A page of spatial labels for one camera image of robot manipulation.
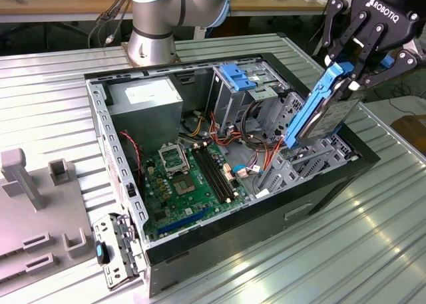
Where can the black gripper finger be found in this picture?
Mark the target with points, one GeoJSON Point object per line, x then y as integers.
{"type": "Point", "coordinates": [392, 71]}
{"type": "Point", "coordinates": [333, 28]}

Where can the hard disk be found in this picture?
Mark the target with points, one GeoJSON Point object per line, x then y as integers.
{"type": "Point", "coordinates": [326, 117]}

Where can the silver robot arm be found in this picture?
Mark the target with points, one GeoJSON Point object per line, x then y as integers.
{"type": "Point", "coordinates": [149, 48]}

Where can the grey disk bay cage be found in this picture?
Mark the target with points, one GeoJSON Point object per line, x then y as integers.
{"type": "Point", "coordinates": [299, 174]}

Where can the brown cardboard box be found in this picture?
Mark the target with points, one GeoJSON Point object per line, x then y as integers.
{"type": "Point", "coordinates": [411, 131]}

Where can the blue drive latch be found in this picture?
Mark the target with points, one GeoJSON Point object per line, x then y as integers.
{"type": "Point", "coordinates": [236, 74]}

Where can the grey optical drive cage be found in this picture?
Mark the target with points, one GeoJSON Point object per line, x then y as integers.
{"type": "Point", "coordinates": [229, 104]}

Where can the black RAM slot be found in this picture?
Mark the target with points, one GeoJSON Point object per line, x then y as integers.
{"type": "Point", "coordinates": [207, 174]}
{"type": "Point", "coordinates": [216, 171]}

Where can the grey power supply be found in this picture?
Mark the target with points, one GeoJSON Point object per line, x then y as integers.
{"type": "Point", "coordinates": [146, 117]}

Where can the black open PC case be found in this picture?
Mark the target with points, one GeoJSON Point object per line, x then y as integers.
{"type": "Point", "coordinates": [253, 227]}

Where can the CPU socket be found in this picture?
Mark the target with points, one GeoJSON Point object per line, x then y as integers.
{"type": "Point", "coordinates": [183, 186]}

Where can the green motherboard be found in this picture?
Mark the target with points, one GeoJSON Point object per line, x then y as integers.
{"type": "Point", "coordinates": [199, 204]}

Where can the blue expansion slot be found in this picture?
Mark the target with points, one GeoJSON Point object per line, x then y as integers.
{"type": "Point", "coordinates": [183, 221]}

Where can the wooden desk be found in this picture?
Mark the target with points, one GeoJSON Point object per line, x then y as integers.
{"type": "Point", "coordinates": [66, 4]}

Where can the black blue latch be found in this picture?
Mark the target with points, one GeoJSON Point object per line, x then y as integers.
{"type": "Point", "coordinates": [102, 252]}

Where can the grey metal slot retainer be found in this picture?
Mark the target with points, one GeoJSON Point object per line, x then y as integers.
{"type": "Point", "coordinates": [116, 267]}

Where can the grey parts rack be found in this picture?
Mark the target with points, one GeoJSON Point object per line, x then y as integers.
{"type": "Point", "coordinates": [50, 211]}

